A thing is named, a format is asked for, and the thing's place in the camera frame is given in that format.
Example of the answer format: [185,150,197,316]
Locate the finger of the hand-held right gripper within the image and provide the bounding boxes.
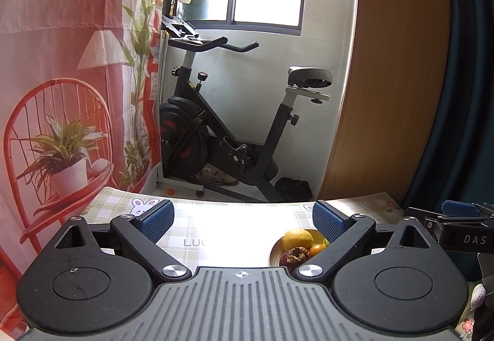
[441,200,494,219]
[403,206,446,250]

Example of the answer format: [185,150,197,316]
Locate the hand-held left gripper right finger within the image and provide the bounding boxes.
[295,200,435,281]

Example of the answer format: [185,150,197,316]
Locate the black exercise bike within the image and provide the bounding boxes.
[158,15,333,203]

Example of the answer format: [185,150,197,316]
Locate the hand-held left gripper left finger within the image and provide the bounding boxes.
[54,199,192,281]

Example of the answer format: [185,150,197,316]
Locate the cream round plate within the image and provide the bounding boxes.
[269,229,332,268]

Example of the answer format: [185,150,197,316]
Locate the beige sandal shoe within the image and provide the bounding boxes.
[193,167,239,186]

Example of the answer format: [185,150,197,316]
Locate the dark purple mangosteen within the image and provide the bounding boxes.
[278,246,311,267]

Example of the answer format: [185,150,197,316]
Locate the black bag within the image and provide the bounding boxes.
[274,178,313,202]

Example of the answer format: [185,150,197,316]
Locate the wooden door panel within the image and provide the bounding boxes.
[316,0,450,200]

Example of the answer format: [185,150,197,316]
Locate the dark blue curtain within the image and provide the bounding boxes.
[401,0,494,218]

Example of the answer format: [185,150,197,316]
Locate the green checked rabbit tablecloth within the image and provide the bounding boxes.
[79,187,479,341]

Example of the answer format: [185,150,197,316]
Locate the person's right hand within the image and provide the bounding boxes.
[468,252,494,341]

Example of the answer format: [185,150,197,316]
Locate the printed red wall backdrop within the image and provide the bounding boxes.
[0,0,174,280]

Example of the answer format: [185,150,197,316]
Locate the yellow lemon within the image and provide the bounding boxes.
[280,228,314,251]

